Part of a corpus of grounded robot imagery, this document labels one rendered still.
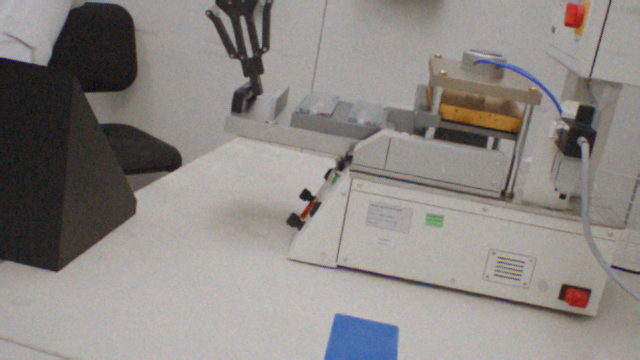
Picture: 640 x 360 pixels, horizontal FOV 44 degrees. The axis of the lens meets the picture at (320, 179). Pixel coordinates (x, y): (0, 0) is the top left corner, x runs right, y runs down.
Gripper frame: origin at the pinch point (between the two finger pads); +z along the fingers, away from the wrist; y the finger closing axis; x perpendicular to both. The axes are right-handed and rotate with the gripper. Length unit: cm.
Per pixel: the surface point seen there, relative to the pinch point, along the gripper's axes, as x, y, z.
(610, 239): 18, -56, 35
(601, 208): 11, -57, 32
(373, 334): 39, -17, 36
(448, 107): 11.2, -33.7, 9.9
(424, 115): 14.5, -29.5, 10.0
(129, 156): -112, 71, 31
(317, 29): -146, 2, 2
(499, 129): 11.2, -41.6, 15.2
